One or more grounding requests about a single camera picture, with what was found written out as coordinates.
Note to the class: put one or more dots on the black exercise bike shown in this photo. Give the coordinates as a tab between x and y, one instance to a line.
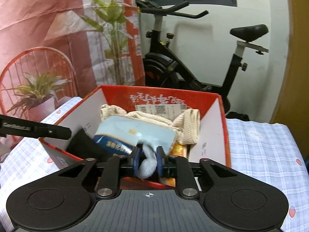
164	65

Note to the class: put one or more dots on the pink printed backdrop cloth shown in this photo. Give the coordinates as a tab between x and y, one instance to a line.
48	29

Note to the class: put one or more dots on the pale blue sock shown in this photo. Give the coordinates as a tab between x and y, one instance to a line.
148	166

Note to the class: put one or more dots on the red strawberry print cardboard box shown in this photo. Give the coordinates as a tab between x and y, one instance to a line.
210	135

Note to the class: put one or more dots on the light blue tissue packet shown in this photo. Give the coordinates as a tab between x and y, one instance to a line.
135	128

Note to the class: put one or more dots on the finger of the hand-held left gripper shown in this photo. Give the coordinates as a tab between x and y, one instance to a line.
54	132

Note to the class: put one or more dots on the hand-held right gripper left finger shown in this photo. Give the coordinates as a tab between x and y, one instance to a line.
136	159

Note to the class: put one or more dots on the orange packet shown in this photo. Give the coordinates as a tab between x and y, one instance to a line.
178	149

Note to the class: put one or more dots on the ribbed knit cloth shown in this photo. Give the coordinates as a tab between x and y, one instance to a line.
188	125

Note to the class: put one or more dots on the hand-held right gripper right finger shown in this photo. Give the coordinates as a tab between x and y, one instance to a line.
159	160

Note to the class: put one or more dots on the yellow wooden panel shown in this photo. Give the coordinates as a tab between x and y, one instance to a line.
294	53

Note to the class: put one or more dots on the black cloth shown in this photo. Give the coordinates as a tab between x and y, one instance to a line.
82	145

